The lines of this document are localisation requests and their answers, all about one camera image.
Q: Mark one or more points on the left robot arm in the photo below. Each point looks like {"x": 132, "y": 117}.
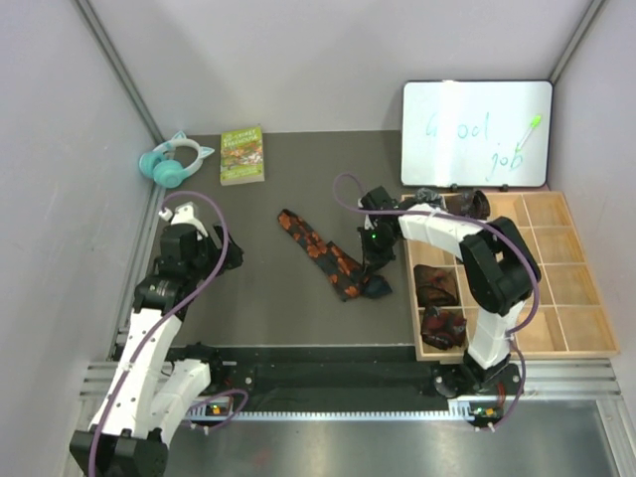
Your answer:
{"x": 131, "y": 432}

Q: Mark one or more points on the dark brown rolled tie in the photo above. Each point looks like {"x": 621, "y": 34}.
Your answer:
{"x": 435, "y": 286}

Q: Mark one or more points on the white slotted cable duct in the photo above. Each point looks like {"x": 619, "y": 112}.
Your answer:
{"x": 218, "y": 411}

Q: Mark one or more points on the teal cat-ear headphones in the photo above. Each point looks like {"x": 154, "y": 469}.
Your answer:
{"x": 160, "y": 166}

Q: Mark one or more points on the red patterned rolled tie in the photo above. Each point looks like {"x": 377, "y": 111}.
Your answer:
{"x": 443, "y": 329}

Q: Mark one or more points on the green marker pen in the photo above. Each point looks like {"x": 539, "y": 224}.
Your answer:
{"x": 536, "y": 121}

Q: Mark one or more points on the wooden compartment tray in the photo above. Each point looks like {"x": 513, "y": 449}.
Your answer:
{"x": 571, "y": 322}

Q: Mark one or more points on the grey rolled tie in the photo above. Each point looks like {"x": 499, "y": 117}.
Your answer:
{"x": 430, "y": 197}

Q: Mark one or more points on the brown red rolled tie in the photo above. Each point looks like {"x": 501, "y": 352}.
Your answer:
{"x": 472, "y": 204}

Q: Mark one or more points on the white dry-erase board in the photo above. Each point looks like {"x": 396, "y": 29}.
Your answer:
{"x": 464, "y": 133}

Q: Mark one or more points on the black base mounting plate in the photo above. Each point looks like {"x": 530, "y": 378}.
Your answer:
{"x": 451, "y": 380}

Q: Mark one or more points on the green paperback book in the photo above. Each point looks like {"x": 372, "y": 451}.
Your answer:
{"x": 242, "y": 157}

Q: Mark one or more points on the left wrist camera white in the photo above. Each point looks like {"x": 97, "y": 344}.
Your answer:
{"x": 184, "y": 214}

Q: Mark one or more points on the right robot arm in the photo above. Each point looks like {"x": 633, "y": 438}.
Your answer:
{"x": 501, "y": 272}

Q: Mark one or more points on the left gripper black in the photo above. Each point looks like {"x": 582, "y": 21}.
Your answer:
{"x": 235, "y": 255}

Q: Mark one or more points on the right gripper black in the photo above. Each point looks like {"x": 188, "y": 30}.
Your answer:
{"x": 373, "y": 261}

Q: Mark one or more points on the dark orange floral tie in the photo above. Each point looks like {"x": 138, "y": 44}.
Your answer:
{"x": 349, "y": 278}

